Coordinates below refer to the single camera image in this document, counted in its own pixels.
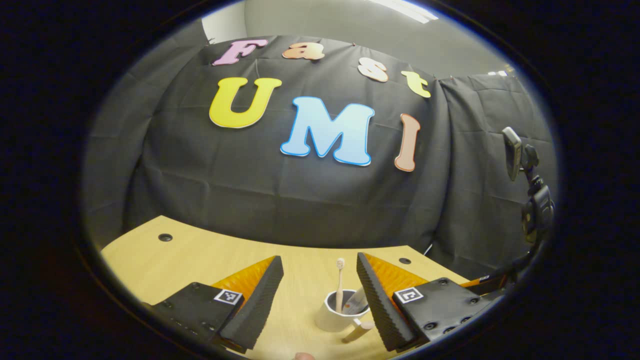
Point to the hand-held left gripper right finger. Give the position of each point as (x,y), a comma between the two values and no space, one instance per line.
(377,305)

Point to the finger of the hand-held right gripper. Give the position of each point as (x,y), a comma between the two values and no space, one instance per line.
(495,285)

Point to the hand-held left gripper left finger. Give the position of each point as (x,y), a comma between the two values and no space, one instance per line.
(260,305)

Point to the white toothpaste tube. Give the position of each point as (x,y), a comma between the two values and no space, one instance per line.
(356,302)

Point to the beige toothbrush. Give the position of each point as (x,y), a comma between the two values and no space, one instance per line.
(340,285)

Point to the wooden desktop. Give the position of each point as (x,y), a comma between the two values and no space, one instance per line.
(200,260)

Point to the black backdrop cloth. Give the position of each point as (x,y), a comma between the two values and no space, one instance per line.
(250,190)

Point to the ceiling light panel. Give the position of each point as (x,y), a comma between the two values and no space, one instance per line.
(412,11)

